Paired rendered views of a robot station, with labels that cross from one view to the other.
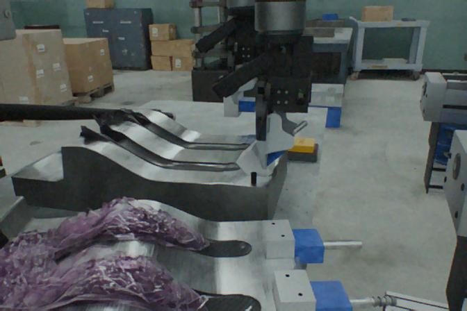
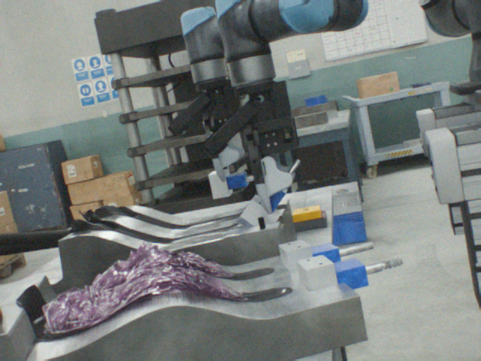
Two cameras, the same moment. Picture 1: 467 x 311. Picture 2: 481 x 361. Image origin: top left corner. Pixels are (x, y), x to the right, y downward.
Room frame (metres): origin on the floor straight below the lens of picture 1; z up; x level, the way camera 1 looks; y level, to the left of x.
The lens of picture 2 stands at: (-0.42, 0.08, 1.09)
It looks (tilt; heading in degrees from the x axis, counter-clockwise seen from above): 7 degrees down; 355
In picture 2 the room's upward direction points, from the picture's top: 12 degrees counter-clockwise
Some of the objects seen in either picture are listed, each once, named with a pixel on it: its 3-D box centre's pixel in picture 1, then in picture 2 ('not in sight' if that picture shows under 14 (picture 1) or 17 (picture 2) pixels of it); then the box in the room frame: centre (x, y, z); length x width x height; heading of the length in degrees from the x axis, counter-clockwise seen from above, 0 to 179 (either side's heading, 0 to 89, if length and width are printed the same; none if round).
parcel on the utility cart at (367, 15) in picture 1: (376, 16); (378, 88); (6.30, -2.31, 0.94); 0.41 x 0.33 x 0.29; 79
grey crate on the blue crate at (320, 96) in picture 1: (312, 94); (317, 203); (3.91, -0.87, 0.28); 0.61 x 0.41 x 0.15; 72
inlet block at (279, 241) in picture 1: (312, 245); (329, 255); (0.44, -0.11, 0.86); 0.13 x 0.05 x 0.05; 92
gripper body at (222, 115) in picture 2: (247, 37); (221, 109); (0.93, -0.05, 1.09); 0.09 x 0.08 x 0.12; 74
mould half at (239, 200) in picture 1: (158, 158); (155, 246); (0.74, 0.14, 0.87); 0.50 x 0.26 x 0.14; 74
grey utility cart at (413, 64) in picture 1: (383, 48); (400, 127); (6.24, -2.46, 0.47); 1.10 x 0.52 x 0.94; 80
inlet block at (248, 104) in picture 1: (251, 104); (241, 180); (0.92, -0.06, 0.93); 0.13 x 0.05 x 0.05; 74
